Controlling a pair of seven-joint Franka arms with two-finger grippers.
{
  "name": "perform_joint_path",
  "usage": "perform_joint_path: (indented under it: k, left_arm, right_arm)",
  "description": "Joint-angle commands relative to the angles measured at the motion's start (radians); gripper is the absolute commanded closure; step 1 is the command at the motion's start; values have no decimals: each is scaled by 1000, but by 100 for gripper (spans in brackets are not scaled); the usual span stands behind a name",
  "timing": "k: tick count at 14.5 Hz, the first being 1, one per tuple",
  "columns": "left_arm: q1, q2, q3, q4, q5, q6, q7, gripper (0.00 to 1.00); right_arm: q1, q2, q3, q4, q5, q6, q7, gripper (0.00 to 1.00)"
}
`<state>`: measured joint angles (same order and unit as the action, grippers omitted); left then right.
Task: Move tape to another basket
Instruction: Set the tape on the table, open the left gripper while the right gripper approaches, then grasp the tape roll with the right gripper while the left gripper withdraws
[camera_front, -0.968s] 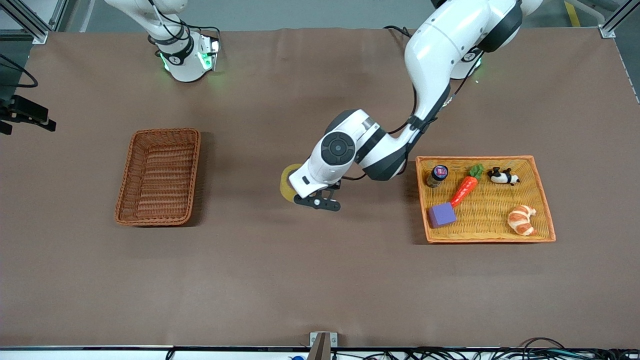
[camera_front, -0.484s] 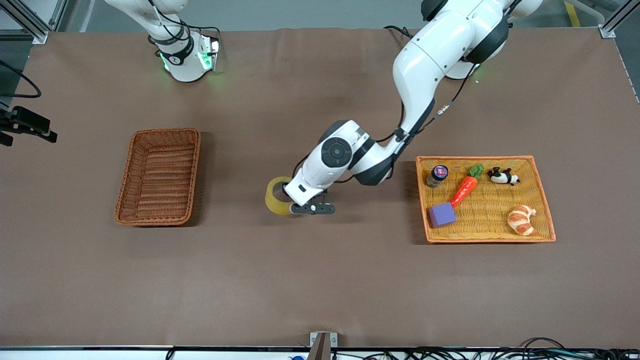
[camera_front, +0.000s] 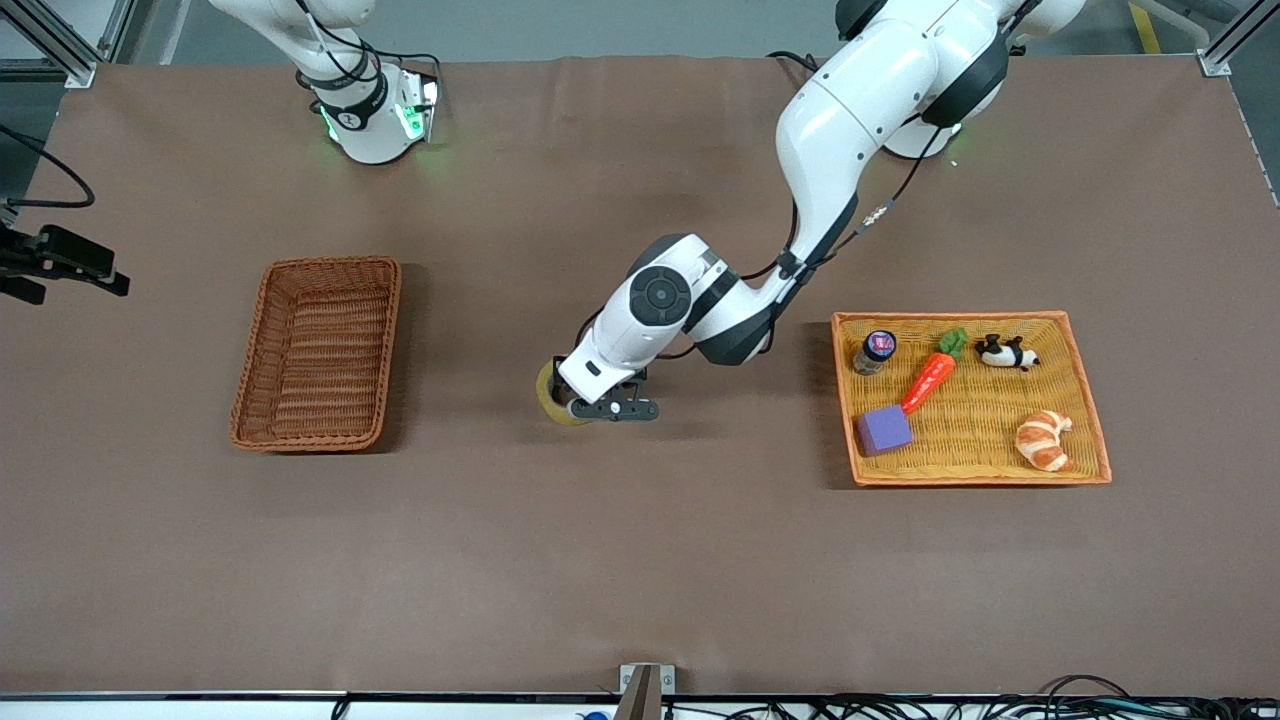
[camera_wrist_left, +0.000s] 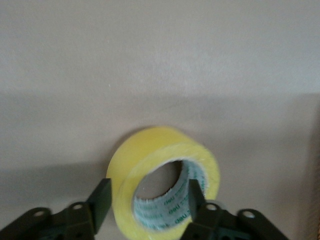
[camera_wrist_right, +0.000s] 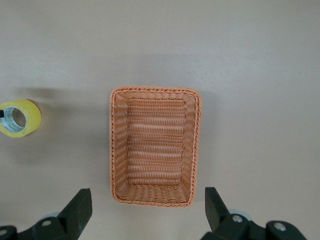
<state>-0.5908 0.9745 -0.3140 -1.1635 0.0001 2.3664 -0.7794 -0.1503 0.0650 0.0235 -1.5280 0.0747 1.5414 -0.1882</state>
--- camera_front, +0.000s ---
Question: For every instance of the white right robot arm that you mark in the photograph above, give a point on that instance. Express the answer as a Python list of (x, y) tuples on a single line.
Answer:
[(360, 110)]

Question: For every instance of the orange toy carrot green top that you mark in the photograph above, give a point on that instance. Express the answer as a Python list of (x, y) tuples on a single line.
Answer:
[(928, 380)]

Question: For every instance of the yellow wicker tray orange rim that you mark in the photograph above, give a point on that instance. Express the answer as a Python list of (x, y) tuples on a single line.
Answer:
[(990, 440)]

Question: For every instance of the purple foam cube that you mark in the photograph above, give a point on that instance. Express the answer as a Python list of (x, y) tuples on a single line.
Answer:
[(884, 430)]

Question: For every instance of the large table cover cloth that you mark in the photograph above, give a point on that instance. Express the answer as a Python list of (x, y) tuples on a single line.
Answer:
[(640, 560)]

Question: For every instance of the aluminium frame post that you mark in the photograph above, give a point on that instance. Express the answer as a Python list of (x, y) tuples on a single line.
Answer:
[(1220, 50), (60, 50)]

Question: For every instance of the black white panda toy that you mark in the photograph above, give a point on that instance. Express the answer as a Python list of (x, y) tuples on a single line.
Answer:
[(1003, 352)]

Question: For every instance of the yellow adhesive tape roll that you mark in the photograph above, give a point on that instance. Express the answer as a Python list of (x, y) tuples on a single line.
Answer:
[(548, 395)]

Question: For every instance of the small jar blue lid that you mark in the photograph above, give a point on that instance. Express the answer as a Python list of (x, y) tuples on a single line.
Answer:
[(874, 352)]

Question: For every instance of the brown wicker basket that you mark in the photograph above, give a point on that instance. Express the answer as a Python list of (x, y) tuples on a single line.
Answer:
[(320, 350)]

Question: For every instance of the metal table edge bracket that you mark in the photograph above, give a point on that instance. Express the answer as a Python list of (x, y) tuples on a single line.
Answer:
[(645, 690)]

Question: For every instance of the toy croissant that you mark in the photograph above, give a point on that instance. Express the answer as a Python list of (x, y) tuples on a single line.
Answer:
[(1042, 440)]

